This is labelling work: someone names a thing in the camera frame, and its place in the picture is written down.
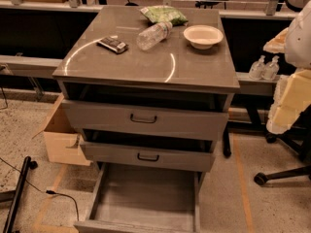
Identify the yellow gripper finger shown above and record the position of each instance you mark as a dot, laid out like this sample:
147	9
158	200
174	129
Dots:
292	96
277	44

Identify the rxbar chocolate bar wrapper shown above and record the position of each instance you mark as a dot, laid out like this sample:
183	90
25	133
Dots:
113	44

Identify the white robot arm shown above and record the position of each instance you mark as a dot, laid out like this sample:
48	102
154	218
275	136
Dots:
298	40

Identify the grey middle drawer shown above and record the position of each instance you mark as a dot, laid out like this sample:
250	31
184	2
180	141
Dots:
148	157

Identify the grey drawer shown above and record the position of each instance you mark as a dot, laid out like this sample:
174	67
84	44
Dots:
135	199
145	120
148	157

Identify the grey drawer cabinet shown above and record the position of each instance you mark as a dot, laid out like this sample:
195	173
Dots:
172	75

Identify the grey bottom drawer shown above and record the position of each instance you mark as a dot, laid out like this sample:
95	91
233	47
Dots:
135	199

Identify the grey top drawer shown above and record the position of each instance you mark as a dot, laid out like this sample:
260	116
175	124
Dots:
145	120

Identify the left sanitizer pump bottle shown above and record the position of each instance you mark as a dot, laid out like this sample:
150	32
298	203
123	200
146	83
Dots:
257	69

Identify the black office chair base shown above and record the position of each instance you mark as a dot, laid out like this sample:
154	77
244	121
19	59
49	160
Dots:
288	156

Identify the white paper bowl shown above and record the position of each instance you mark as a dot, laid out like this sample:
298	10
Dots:
203	37

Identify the green snack bag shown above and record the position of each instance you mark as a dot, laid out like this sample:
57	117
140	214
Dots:
157	14

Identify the clear plastic water bottle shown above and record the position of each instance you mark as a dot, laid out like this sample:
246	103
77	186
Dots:
153	35

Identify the cardboard box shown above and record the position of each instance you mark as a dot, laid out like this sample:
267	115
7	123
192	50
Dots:
61	140

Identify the black metal stand leg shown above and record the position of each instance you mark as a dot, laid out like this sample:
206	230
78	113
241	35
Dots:
14	196

